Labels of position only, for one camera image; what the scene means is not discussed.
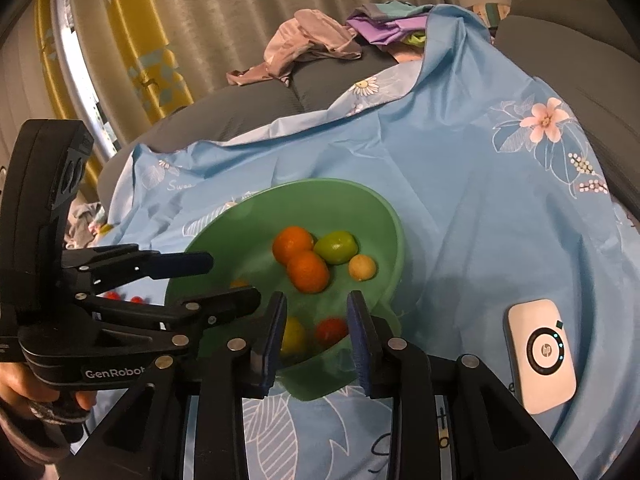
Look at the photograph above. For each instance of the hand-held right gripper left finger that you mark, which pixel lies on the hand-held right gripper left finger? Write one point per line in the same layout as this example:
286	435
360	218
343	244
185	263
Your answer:
272	355

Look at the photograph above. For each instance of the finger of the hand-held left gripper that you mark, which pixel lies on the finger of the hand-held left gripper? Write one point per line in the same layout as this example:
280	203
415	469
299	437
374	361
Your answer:
170	264
220	307

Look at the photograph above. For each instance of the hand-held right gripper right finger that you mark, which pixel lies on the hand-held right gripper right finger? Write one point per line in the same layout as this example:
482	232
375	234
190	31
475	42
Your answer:
359	347

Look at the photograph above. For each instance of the green round fruit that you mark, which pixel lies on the green round fruit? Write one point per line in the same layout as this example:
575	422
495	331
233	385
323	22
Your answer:
294	335
336	246

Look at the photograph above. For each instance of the green plastic bowl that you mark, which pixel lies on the green plastic bowl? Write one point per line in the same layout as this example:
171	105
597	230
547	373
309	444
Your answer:
240	230

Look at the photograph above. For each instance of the orange mandarin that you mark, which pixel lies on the orange mandarin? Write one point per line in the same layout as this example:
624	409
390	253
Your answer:
291	242
309	272

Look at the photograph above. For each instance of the person's left forearm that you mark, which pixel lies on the person's left forearm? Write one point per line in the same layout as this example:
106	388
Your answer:
30	440

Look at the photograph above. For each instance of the person's left hand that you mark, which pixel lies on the person's left hand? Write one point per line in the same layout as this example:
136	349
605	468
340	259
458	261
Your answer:
15	382

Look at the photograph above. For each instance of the pile of mixed clothes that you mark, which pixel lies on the pile of mixed clothes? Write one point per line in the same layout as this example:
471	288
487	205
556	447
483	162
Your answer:
85	222

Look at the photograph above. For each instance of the blue floral cloth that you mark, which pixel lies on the blue floral cloth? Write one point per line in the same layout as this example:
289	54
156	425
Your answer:
475	210

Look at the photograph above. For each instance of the white pocket device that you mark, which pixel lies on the white pocket device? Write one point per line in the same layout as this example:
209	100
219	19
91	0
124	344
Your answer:
542	355

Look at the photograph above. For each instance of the yellow patterned curtain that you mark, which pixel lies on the yellow patterned curtain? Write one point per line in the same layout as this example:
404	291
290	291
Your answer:
140	50

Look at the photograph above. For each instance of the pink crumpled garment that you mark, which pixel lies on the pink crumpled garment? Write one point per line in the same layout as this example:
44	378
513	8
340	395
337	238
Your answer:
305	40

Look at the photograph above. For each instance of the grey pleated curtain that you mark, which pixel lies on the grey pleated curtain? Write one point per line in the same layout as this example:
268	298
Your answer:
250	0

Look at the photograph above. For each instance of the purple crumpled garment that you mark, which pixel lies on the purple crumpled garment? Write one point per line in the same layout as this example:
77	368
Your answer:
385	22

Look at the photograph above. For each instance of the grey sofa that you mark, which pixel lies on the grey sofa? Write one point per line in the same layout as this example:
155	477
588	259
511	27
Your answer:
550	45

